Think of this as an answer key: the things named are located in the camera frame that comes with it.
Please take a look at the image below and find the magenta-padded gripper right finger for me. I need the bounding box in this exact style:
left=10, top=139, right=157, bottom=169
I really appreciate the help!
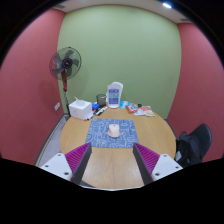
left=132, top=142, right=184, bottom=186

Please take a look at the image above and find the black office chair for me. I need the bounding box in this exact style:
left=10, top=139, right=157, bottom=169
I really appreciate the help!
left=174, top=123, right=213, bottom=169

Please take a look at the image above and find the black-capped white marker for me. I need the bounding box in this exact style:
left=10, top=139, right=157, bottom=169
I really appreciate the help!
left=94, top=105, right=108, bottom=117

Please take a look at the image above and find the white tissue box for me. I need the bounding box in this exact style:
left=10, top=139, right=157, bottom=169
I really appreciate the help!
left=67, top=96, right=93, bottom=121

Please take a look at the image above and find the cream computer mouse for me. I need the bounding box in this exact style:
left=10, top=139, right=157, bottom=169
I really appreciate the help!
left=107, top=123, right=121, bottom=139

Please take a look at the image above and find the small white snack packet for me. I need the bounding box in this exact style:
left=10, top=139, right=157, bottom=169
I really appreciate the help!
left=133, top=108, right=146, bottom=117

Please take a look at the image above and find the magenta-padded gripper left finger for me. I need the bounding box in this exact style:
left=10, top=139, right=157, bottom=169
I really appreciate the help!
left=39, top=142, right=93, bottom=186

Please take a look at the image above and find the black standing fan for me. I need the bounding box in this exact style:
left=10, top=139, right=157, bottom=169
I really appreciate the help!
left=49, top=46, right=83, bottom=116

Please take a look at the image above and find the blue patterned mouse pad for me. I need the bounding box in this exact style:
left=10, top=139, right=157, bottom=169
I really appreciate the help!
left=85, top=117, right=140, bottom=149

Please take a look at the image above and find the black mesh pen cup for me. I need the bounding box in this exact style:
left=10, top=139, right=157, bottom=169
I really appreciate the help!
left=96, top=93, right=108, bottom=108

